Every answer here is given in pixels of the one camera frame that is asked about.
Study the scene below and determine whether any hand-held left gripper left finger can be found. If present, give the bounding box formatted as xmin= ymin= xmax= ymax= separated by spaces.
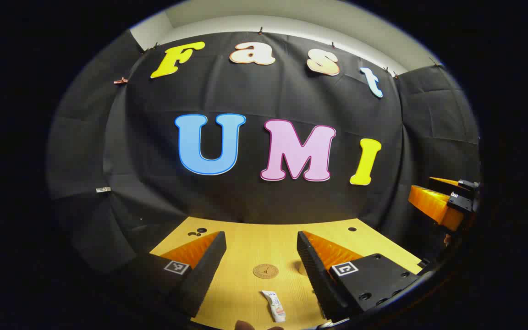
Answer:
xmin=131 ymin=231 xmax=227 ymax=318

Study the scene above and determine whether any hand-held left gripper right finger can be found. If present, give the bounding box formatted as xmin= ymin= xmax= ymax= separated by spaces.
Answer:
xmin=297 ymin=231 xmax=420 ymax=321

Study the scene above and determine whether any round brown coaster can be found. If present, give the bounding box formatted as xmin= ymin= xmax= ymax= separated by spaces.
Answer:
xmin=253 ymin=264 xmax=279 ymax=279

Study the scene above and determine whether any white toothpaste tube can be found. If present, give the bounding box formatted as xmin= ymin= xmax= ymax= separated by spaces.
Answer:
xmin=261 ymin=290 xmax=286 ymax=323

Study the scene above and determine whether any wooden desktop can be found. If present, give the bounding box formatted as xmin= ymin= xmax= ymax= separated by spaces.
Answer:
xmin=149 ymin=217 xmax=424 ymax=330

